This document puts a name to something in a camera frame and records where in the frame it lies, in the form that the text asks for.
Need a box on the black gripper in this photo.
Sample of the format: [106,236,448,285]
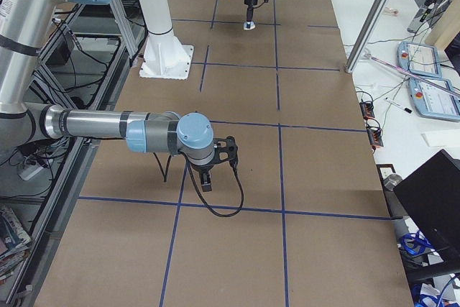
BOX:
[191,163,213,192]
[244,0,258,25]

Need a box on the upper orange connector block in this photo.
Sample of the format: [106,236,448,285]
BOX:
[359,101,374,120]

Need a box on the orange connector block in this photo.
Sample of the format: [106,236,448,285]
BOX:
[359,101,374,120]
[366,125,384,150]

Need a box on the lower orange connector block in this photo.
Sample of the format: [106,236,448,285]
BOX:
[366,125,384,150]

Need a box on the handheld scanner device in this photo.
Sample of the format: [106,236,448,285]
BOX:
[407,0,452,33]

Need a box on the black white marker pen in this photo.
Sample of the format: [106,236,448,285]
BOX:
[385,98,413,114]

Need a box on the upper blue teach pendant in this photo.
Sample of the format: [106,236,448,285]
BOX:
[397,41,443,78]

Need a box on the blue teach pendant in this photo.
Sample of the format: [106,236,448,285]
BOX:
[409,78,459,122]
[397,41,443,78]

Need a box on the white power strip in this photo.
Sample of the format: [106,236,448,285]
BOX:
[18,163,45,181]

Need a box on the metal cylinder weight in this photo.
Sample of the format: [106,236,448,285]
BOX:
[383,173,403,191]

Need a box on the stack of books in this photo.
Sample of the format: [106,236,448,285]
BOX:
[1,204,32,284]

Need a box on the lower blue teach pendant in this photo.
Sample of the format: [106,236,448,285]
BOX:
[409,78,459,122]

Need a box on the long metal grabber stick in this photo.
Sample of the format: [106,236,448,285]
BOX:
[362,49,460,98]

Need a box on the black laptop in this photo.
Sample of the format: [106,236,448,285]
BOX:
[394,150,459,261]

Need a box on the white foam block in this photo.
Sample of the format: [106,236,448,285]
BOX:
[421,129,460,147]

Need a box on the white camera pillar with base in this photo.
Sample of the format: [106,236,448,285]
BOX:
[139,0,194,80]

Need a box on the aluminium frame post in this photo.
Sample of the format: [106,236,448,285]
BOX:
[345,0,388,73]

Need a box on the blue lanyard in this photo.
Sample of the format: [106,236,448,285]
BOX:
[401,231,436,257]

